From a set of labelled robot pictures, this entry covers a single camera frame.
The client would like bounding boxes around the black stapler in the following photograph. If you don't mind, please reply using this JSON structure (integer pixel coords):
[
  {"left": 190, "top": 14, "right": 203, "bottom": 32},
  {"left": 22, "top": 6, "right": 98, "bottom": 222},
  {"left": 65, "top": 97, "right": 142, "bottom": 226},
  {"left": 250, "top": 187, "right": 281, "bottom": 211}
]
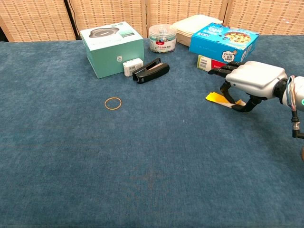
[{"left": 132, "top": 57, "right": 171, "bottom": 85}]

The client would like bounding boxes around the bamboo folding screen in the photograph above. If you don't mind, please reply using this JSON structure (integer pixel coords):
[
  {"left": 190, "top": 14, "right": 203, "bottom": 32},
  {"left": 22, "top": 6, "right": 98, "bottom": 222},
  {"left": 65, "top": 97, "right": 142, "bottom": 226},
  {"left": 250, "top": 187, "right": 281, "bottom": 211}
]
[{"left": 0, "top": 0, "right": 304, "bottom": 43}]

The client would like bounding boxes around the mint green speaker box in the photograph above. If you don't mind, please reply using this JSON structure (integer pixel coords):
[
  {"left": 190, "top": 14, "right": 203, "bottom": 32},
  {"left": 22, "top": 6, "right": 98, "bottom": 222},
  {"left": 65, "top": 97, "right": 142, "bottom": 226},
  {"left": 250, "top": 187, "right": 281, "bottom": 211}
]
[{"left": 79, "top": 21, "right": 145, "bottom": 79}]

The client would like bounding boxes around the yellow rectangular packet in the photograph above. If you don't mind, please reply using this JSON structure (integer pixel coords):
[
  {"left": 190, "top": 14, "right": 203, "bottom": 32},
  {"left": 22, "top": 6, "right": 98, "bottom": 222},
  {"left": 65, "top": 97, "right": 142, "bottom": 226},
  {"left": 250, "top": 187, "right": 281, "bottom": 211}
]
[{"left": 205, "top": 91, "right": 247, "bottom": 109}]

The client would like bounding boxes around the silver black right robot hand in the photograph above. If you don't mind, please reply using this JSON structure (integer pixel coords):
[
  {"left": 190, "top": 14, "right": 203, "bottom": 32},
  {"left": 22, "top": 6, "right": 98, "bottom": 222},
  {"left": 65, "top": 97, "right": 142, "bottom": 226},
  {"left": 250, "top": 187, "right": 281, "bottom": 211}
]
[{"left": 208, "top": 60, "right": 288, "bottom": 113}]

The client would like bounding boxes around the tan rubber band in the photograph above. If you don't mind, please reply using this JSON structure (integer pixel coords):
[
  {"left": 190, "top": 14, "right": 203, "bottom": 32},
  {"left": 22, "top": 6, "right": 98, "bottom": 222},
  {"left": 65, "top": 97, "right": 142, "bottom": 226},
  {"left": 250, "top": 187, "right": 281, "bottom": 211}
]
[{"left": 104, "top": 96, "right": 122, "bottom": 111}]

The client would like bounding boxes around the blue cereal box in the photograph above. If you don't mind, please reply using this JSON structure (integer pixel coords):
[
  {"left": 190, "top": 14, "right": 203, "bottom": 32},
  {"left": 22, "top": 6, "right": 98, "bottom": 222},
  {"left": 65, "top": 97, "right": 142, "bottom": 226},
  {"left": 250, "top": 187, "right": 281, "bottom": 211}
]
[{"left": 189, "top": 22, "right": 260, "bottom": 65}]

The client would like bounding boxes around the red yellow small box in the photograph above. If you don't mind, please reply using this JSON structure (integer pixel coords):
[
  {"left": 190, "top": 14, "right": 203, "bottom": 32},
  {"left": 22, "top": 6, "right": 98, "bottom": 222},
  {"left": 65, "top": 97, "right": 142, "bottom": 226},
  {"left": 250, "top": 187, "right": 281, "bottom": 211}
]
[{"left": 197, "top": 54, "right": 235, "bottom": 71}]

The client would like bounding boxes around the right wrist cable bundle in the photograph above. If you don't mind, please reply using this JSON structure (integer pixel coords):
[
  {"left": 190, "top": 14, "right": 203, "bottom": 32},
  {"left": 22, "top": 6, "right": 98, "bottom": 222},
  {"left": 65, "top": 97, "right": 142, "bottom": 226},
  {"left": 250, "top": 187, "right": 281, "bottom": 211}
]
[{"left": 286, "top": 75, "right": 304, "bottom": 140}]

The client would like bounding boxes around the clear jar of binder clips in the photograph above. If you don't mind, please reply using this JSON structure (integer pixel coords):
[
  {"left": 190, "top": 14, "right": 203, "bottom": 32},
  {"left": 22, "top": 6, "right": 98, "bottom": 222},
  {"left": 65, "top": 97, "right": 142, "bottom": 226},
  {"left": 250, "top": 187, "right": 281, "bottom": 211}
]
[{"left": 148, "top": 24, "right": 178, "bottom": 53}]

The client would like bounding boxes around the blue table cloth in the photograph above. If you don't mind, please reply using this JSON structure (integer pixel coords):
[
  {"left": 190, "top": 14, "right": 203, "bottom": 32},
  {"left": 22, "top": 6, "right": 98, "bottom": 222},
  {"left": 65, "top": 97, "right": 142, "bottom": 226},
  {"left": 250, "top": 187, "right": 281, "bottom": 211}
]
[{"left": 0, "top": 34, "right": 304, "bottom": 228}]

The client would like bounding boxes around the beige lidded food container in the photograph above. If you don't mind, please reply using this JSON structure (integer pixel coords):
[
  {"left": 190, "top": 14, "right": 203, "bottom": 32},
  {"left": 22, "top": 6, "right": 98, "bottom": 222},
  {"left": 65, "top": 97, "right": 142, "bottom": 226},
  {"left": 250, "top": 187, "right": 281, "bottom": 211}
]
[{"left": 170, "top": 14, "right": 224, "bottom": 46}]

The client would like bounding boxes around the small white box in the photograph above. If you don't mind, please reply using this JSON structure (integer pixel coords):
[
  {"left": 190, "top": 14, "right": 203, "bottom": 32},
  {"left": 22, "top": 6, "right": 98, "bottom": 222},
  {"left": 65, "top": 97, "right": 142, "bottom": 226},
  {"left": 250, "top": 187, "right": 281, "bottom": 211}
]
[{"left": 123, "top": 58, "right": 144, "bottom": 77}]

